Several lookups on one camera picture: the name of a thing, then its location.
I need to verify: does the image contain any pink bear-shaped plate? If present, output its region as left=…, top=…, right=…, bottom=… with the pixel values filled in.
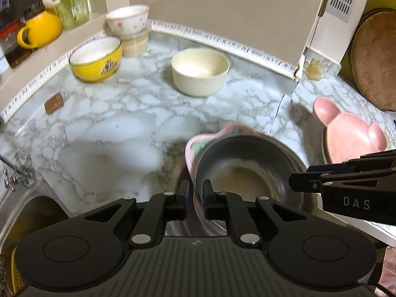
left=312, top=97, right=388, bottom=164

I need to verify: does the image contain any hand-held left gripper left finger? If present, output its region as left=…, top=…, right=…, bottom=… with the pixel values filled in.
left=83, top=179, right=190, bottom=248

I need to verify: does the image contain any stainless steel bowl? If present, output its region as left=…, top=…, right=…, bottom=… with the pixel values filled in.
left=169, top=142, right=320, bottom=239

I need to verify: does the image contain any yellow perforated basket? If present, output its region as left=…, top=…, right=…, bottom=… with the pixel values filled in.
left=10, top=244, right=27, bottom=296

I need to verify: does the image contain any small brown block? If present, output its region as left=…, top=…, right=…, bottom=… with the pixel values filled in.
left=44, top=94, right=64, bottom=114

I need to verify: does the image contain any small yellow sponge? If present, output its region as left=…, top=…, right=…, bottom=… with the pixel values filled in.
left=306, top=57, right=323, bottom=81

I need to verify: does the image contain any white floral bowl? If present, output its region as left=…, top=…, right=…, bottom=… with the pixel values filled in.
left=105, top=4, right=151, bottom=36

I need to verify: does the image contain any clear plastic container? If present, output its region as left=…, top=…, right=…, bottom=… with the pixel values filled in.
left=119, top=26, right=153, bottom=58

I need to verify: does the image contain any green glass cup white handle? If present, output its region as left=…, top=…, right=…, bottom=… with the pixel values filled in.
left=38, top=0, right=90, bottom=30

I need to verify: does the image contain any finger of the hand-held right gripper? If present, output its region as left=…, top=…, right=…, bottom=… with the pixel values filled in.
left=289, top=171, right=325, bottom=194
left=306, top=149, right=396, bottom=174

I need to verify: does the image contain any steel sink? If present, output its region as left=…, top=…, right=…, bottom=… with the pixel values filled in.
left=0, top=182, right=73, bottom=254

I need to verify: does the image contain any pink cup with steel liner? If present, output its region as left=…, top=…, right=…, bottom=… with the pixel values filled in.
left=185, top=123, right=306, bottom=236

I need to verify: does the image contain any yellow mug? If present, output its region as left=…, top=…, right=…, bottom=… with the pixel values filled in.
left=17, top=10, right=63, bottom=50

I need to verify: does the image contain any metal faucet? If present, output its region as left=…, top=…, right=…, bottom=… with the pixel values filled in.
left=1, top=158, right=35, bottom=192

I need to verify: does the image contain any pink patterned cloth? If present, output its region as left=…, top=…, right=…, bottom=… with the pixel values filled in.
left=377, top=244, right=396, bottom=297

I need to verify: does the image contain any round wooden cutting board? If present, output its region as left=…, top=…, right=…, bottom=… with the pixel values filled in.
left=350, top=10, right=396, bottom=112

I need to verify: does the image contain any patterned edge tape strip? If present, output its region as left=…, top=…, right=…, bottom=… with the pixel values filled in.
left=0, top=19, right=303, bottom=122

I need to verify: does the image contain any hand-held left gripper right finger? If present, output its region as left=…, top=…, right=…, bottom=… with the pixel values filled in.
left=202, top=179, right=313, bottom=248

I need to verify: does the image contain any cream bowl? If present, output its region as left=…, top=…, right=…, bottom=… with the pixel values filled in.
left=171, top=48, right=230, bottom=97

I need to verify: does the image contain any yellow printed bowl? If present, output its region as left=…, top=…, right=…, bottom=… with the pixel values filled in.
left=69, top=36, right=123, bottom=83

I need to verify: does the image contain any white vented appliance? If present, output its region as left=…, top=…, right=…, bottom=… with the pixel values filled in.
left=298, top=0, right=375, bottom=78

